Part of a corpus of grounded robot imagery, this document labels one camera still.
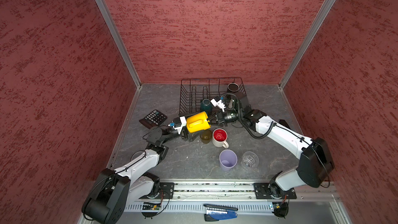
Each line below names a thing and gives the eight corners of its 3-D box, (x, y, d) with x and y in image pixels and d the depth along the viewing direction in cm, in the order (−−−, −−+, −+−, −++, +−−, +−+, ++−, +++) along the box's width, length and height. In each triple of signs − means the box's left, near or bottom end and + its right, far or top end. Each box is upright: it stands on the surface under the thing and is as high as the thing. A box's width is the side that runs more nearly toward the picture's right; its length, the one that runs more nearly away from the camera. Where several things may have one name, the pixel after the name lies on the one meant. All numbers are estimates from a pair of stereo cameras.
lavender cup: (219, 173, 81) (221, 166, 71) (218, 158, 87) (220, 149, 76) (234, 173, 81) (238, 166, 71) (232, 158, 87) (236, 149, 76)
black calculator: (140, 122, 101) (139, 120, 99) (156, 109, 107) (155, 107, 106) (151, 132, 96) (150, 130, 94) (167, 117, 103) (167, 116, 101)
